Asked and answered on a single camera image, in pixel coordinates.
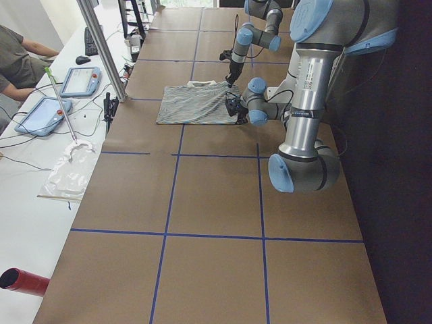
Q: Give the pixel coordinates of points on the near blue teach pendant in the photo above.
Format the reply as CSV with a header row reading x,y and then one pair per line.
x,y
42,119

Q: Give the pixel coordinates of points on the seated person in grey shirt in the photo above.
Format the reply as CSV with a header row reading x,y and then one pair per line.
x,y
23,64

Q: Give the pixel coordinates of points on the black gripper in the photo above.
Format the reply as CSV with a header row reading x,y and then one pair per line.
x,y
233,69
240,109

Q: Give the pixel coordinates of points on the blue white striped polo shirt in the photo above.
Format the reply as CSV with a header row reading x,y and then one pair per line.
x,y
196,103

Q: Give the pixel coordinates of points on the black computer mouse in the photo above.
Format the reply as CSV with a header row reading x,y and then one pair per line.
x,y
82,60

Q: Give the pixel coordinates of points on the red cylinder tube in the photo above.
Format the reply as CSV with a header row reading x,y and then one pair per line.
x,y
19,280

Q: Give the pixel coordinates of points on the black handheld tool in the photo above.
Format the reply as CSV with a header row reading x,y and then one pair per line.
x,y
110,107

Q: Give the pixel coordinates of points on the clear plastic bag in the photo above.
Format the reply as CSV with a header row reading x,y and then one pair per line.
x,y
71,174

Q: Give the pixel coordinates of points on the black keyboard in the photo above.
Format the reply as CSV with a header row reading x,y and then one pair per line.
x,y
90,47

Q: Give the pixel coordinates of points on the blue teach pendant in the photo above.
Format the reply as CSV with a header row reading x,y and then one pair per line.
x,y
42,119
80,82

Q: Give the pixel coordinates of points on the aluminium frame post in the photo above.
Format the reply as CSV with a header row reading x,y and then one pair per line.
x,y
93,24

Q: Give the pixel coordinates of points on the far blue teach pendant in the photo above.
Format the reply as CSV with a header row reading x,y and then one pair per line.
x,y
80,82

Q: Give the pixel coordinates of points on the metal reacher grabber tool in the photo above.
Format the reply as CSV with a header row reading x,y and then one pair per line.
x,y
76,143

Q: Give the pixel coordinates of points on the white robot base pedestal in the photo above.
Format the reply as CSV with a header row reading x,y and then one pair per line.
x,y
284,91

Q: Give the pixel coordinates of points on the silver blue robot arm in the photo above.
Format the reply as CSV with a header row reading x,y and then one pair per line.
x,y
248,35
321,32

